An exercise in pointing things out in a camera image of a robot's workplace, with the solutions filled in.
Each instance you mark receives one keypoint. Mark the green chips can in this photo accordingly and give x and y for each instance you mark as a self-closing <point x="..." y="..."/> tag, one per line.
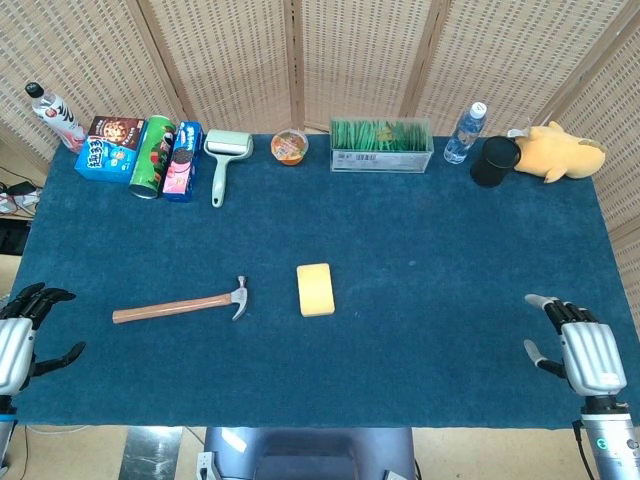
<point x="152" y="157"/>

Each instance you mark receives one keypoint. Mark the blue table mat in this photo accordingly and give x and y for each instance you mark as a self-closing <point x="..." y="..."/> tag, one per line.
<point x="320" y="300"/>

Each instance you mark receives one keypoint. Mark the clear box of green packets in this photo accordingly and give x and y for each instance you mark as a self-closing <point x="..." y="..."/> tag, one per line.
<point x="380" y="145"/>

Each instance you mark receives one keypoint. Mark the clear water bottle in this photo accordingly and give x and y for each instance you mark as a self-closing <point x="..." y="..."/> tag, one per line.
<point x="465" y="135"/>

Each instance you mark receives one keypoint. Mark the robot base body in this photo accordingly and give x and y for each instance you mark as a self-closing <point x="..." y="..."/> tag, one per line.
<point x="305" y="452"/>

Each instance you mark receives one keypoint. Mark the yellow sponge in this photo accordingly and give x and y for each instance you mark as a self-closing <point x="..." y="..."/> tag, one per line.
<point x="315" y="290"/>

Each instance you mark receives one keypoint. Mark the black cylinder cup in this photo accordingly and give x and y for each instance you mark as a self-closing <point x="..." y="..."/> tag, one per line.
<point x="494" y="161"/>

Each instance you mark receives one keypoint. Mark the blue snack box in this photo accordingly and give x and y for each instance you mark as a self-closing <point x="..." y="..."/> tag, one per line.
<point x="105" y="161"/>

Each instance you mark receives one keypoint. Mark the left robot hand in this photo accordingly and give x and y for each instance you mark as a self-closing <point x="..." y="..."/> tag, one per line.
<point x="15" y="350"/>

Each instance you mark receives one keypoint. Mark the green lint roller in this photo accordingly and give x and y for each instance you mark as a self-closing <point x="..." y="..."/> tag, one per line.
<point x="224" y="157"/>

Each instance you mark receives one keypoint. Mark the orange jelly cup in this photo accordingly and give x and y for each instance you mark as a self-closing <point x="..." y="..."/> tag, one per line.
<point x="289" y="146"/>

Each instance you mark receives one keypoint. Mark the brown cookie box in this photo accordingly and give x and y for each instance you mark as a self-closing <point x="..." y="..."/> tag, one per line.
<point x="116" y="130"/>

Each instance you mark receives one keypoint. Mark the blue pink oreo box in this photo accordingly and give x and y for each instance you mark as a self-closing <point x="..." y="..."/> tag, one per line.
<point x="182" y="162"/>

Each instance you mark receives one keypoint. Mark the yellow plush toy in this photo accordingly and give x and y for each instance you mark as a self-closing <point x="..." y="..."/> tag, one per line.
<point x="557" y="152"/>

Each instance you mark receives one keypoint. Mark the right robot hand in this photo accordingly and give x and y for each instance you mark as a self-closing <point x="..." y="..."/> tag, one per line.
<point x="590" y="357"/>

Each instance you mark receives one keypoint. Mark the black cap drink bottle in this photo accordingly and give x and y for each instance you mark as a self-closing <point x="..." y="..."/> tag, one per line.
<point x="57" y="117"/>

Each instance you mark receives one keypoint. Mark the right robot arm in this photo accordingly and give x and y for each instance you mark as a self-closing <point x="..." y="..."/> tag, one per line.
<point x="610" y="440"/>

